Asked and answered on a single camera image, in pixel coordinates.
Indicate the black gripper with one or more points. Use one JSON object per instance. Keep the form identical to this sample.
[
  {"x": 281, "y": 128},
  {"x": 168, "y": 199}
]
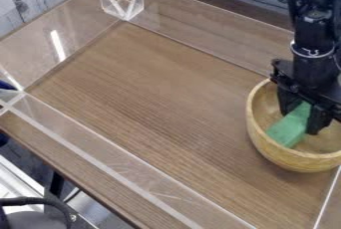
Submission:
[{"x": 307, "y": 80}]

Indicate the green rectangular block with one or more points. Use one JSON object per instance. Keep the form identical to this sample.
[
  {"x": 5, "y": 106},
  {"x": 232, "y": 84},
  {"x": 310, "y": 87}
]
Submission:
[{"x": 287, "y": 130}]

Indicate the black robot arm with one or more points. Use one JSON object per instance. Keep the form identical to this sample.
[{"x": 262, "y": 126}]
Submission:
[{"x": 315, "y": 22}]

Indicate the brown wooden bowl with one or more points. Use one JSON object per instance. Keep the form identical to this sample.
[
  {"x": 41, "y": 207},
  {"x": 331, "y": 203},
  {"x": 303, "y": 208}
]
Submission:
[{"x": 314, "y": 154}]

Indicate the clear acrylic tray wall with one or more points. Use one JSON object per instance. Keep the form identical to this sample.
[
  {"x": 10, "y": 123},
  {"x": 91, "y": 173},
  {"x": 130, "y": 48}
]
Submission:
[{"x": 125, "y": 94}]

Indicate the black metal table bracket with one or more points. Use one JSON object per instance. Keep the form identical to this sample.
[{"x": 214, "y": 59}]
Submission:
[{"x": 60, "y": 190}]

